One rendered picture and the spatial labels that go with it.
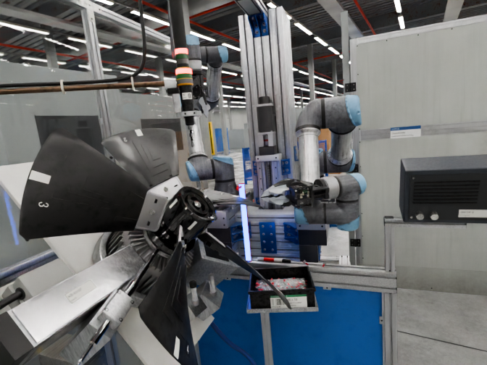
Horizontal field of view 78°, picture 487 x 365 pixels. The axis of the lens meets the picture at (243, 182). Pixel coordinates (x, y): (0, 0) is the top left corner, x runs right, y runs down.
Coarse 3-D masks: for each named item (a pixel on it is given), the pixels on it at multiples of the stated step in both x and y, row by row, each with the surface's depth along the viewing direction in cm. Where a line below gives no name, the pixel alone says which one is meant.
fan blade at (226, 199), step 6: (210, 192) 111; (216, 192) 111; (222, 192) 113; (210, 198) 100; (216, 198) 100; (222, 198) 99; (228, 198) 100; (234, 198) 103; (240, 198) 106; (222, 204) 90; (228, 204) 92; (240, 204) 95; (246, 204) 98; (252, 204) 102
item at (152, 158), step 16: (160, 128) 98; (112, 144) 89; (128, 144) 90; (144, 144) 91; (160, 144) 92; (176, 144) 94; (128, 160) 87; (144, 160) 87; (160, 160) 87; (176, 160) 88; (144, 176) 84; (160, 176) 84
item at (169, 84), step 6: (168, 84) 80; (174, 84) 80; (168, 90) 79; (174, 90) 80; (174, 96) 81; (174, 102) 81; (174, 108) 81; (180, 108) 81; (180, 114) 81; (186, 114) 80; (192, 114) 80; (198, 114) 82
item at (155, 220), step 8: (152, 200) 72; (160, 200) 74; (144, 208) 71; (152, 208) 73; (160, 208) 74; (144, 216) 72; (152, 216) 73; (160, 216) 74; (136, 224) 70; (144, 224) 72; (152, 224) 73
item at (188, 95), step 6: (180, 90) 81; (186, 90) 81; (192, 90) 83; (180, 96) 82; (186, 96) 81; (192, 96) 82; (186, 102) 81; (192, 102) 82; (186, 108) 82; (192, 108) 82; (186, 120) 83; (192, 120) 83
